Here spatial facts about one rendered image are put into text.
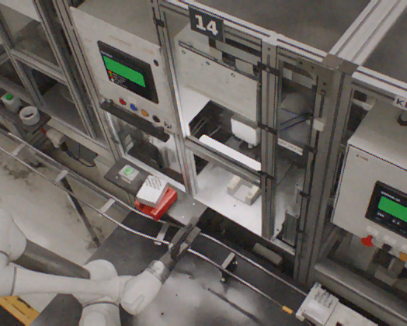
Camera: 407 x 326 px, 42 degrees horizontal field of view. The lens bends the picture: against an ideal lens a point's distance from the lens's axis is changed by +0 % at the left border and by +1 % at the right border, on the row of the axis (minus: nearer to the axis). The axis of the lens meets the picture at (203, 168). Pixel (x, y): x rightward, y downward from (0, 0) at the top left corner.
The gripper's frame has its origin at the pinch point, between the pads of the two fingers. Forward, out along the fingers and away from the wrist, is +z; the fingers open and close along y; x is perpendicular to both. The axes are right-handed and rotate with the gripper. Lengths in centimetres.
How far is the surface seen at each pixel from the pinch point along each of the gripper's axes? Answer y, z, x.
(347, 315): -26, 12, -66
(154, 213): -15.9, 2.5, 26.3
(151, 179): -7.2, 12.4, 33.9
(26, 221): -112, -14, 144
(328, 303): -19, 9, -58
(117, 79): 46, 18, 44
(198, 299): -44.4, -11.4, -5.6
